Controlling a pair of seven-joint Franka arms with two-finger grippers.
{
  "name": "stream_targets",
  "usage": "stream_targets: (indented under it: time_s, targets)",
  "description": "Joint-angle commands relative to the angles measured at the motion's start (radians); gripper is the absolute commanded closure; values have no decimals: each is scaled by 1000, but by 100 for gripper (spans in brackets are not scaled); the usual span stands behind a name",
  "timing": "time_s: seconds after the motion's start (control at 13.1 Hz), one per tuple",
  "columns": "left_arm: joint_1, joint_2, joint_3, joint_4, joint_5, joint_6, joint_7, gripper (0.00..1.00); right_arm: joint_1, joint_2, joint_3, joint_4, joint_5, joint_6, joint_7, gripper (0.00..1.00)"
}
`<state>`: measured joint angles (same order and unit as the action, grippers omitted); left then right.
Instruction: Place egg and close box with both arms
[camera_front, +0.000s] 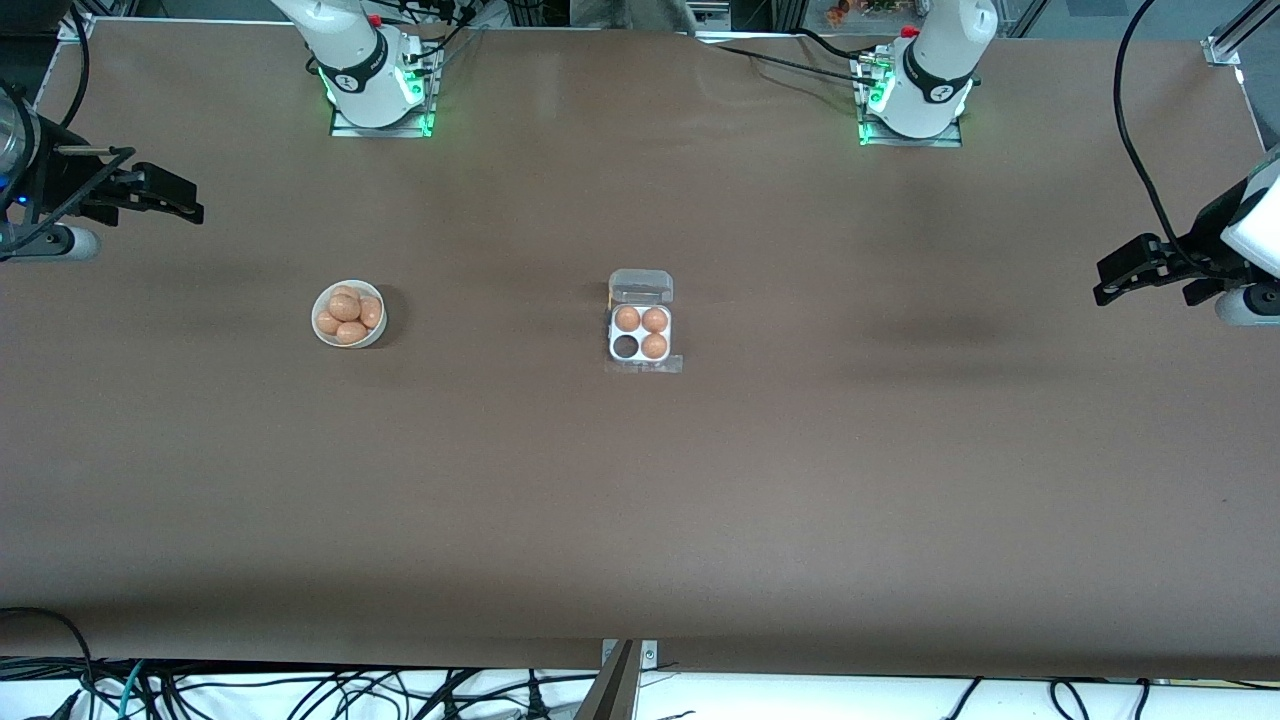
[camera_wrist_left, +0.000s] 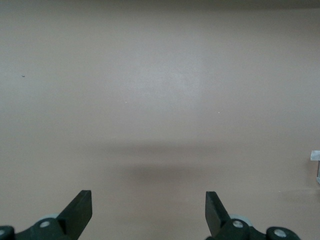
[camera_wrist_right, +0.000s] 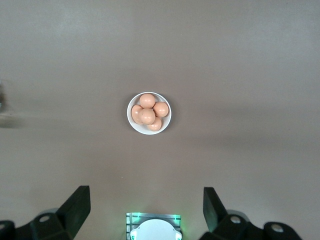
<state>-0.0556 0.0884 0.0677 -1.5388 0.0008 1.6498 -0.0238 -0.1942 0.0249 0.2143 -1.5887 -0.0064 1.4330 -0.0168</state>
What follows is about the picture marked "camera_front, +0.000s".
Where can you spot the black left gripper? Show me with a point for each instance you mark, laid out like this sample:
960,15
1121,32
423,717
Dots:
1207,248

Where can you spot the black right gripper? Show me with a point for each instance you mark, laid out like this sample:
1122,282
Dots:
62,182

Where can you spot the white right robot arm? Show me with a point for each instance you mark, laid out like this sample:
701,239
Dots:
360,70

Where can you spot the clear plastic egg carton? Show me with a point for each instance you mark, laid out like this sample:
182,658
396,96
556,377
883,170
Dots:
640,285

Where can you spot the white round bowl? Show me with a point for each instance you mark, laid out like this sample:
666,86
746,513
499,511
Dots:
323,337

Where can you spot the aluminium frame profile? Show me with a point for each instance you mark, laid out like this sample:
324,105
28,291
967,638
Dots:
75,28
1225,48

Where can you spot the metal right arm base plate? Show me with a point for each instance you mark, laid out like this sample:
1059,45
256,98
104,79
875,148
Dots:
420,128

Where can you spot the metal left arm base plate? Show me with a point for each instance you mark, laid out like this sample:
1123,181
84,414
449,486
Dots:
875,138

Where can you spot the small metal bracket plate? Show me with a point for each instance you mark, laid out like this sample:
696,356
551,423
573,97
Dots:
650,655

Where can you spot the dark aluminium profile post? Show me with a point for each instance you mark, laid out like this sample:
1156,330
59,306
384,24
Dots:
610,695

